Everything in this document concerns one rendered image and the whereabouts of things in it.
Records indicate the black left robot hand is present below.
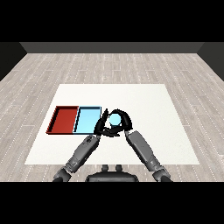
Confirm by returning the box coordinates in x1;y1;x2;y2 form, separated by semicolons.
93;108;109;137

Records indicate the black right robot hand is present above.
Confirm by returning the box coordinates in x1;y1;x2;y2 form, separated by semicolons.
101;108;133;137

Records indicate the light blue shallow open box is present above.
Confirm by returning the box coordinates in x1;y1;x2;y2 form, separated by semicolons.
72;105;102;135

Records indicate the red shallow open box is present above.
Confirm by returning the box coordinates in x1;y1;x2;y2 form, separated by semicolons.
45;105;80;136

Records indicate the dark grey robot body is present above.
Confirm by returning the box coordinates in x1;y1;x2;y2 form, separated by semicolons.
85;164;140;183

